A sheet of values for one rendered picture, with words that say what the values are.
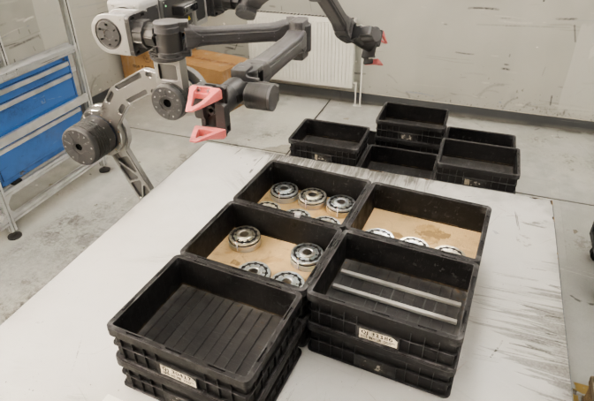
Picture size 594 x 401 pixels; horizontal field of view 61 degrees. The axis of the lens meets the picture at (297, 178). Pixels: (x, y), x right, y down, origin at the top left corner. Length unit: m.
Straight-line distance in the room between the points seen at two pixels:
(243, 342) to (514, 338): 0.79
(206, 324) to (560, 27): 3.68
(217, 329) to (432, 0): 3.52
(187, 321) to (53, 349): 0.43
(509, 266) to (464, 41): 2.86
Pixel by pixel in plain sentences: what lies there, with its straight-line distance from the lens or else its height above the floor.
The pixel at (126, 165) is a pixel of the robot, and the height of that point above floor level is 0.71.
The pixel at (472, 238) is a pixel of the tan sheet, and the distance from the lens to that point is 1.76.
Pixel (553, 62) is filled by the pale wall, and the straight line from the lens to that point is 4.54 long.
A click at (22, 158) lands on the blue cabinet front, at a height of 0.42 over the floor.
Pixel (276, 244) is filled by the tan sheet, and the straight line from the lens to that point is 1.65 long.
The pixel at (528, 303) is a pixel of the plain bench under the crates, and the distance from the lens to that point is 1.78.
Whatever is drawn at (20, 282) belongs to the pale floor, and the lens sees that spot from 3.13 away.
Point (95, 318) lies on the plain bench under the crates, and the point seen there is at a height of 0.70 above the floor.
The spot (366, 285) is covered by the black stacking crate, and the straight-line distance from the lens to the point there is 1.52.
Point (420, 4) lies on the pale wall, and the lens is 4.45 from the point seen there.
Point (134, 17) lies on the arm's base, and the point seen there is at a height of 1.50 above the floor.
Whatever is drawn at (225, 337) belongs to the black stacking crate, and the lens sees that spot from 1.39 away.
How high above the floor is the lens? 1.87
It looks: 31 degrees down
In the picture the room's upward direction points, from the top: 1 degrees counter-clockwise
